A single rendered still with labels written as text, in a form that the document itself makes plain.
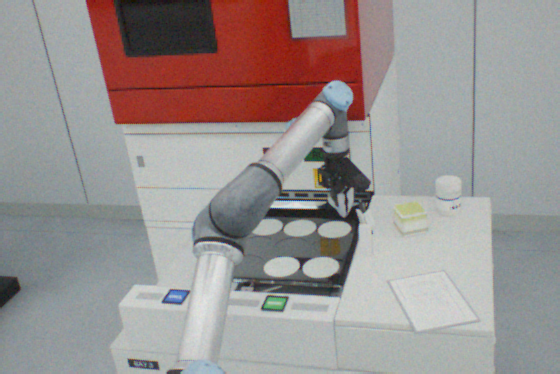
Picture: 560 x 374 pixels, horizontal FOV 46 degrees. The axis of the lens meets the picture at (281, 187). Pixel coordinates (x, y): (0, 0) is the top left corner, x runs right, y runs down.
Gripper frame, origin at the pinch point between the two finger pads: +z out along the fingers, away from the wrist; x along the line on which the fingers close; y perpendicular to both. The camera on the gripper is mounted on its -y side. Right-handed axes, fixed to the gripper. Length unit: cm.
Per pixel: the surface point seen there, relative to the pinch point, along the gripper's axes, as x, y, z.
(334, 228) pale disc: -0.2, 6.3, 7.4
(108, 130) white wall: -20, 240, 37
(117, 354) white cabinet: 71, 13, 17
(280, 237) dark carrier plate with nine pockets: 14.3, 14.4, 7.3
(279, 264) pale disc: 23.6, 2.6, 7.3
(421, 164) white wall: -133, 93, 58
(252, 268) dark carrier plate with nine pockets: 30.0, 6.7, 7.4
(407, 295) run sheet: 16.8, -39.8, 0.4
